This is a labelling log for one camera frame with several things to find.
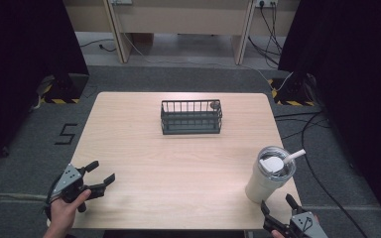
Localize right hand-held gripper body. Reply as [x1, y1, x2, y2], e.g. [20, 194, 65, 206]
[262, 210, 329, 238]

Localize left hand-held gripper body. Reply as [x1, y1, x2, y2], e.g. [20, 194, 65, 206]
[50, 163, 108, 213]

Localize white tumbler cup with straw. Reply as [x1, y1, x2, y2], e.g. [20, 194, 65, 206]
[244, 145, 308, 204]

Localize black wire basket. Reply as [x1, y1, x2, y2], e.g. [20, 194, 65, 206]
[160, 98, 223, 136]

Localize person's left hand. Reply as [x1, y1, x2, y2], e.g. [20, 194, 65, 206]
[45, 188, 92, 234]

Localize stand base with hazard tape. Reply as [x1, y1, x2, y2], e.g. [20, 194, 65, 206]
[267, 76, 318, 107]
[39, 72, 90, 105]

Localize black curtain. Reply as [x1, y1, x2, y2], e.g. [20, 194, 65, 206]
[277, 0, 381, 229]
[0, 0, 90, 173]

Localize light wooden desk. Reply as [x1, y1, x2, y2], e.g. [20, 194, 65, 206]
[63, 0, 301, 65]

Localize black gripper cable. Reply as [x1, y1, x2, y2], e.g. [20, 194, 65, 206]
[43, 175, 64, 222]

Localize long black floor cable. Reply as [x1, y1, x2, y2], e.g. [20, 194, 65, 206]
[273, 110, 369, 238]

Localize black cable with plug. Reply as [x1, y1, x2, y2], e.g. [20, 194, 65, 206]
[78, 38, 117, 54]

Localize bundle of black cables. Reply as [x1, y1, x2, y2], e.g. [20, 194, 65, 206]
[247, 2, 286, 69]

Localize white wall socket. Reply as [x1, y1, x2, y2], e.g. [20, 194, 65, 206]
[254, 0, 279, 9]

